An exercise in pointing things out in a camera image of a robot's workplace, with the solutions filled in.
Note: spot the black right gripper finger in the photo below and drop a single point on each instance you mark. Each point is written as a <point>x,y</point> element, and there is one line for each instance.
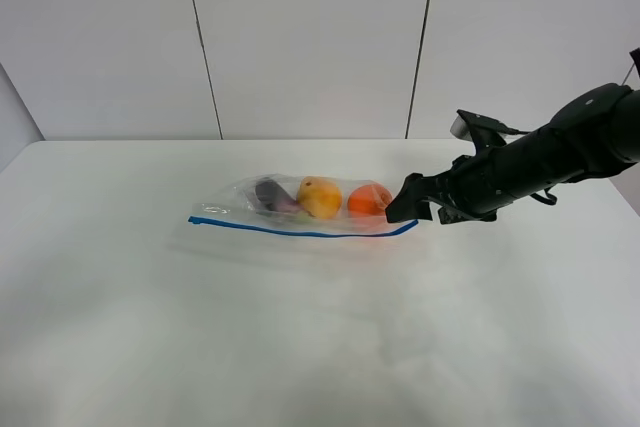
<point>406,207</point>
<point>417,185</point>

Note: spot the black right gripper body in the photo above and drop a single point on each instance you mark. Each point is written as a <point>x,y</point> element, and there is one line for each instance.
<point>466,191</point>

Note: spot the clear zip bag blue zipper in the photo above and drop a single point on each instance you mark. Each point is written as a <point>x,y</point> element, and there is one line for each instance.
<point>236,207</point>

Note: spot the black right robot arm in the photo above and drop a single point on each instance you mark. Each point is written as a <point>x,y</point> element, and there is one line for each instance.
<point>593,137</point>

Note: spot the orange toy tangerine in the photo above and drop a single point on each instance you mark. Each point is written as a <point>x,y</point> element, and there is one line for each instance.
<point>369,200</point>

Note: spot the yellow toy pear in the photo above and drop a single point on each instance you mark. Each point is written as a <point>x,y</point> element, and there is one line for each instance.
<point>320,197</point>

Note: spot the purple toy eggplant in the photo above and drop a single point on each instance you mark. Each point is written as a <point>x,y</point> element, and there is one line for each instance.
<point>272,196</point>

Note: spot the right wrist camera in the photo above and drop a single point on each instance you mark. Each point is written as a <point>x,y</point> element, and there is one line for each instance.
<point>482,131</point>

